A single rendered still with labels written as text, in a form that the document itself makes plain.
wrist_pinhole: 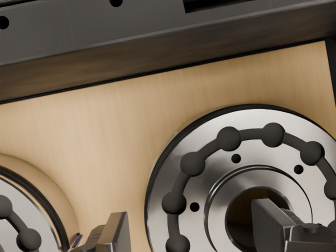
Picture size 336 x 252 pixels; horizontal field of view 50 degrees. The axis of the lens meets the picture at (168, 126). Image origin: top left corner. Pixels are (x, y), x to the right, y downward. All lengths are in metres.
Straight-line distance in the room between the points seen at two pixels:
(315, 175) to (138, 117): 0.09
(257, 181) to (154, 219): 0.05
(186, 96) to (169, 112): 0.01
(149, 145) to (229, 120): 0.05
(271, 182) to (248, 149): 0.02
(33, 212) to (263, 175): 0.10
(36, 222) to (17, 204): 0.01
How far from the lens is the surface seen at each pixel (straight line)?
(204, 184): 0.17
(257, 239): 0.16
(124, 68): 0.15
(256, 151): 0.17
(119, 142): 0.19
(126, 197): 0.20
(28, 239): 0.19
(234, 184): 0.16
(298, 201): 0.17
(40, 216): 0.18
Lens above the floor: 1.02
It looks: 86 degrees down
